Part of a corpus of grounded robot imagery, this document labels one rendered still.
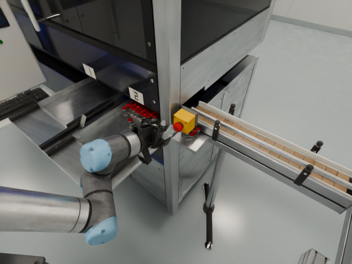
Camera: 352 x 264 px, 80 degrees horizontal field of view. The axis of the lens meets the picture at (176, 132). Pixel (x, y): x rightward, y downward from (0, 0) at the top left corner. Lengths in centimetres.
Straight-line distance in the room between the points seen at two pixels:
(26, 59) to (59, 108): 44
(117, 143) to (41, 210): 22
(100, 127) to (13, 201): 64
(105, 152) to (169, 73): 36
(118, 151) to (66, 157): 45
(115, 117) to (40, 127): 35
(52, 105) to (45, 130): 19
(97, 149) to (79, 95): 79
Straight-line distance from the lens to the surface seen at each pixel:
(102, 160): 54
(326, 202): 96
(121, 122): 105
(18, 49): 156
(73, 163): 96
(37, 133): 116
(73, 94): 133
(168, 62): 73
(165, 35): 70
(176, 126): 82
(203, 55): 92
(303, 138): 250
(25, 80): 162
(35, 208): 49
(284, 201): 195
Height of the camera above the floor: 159
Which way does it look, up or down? 46 degrees down
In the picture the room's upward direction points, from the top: straight up
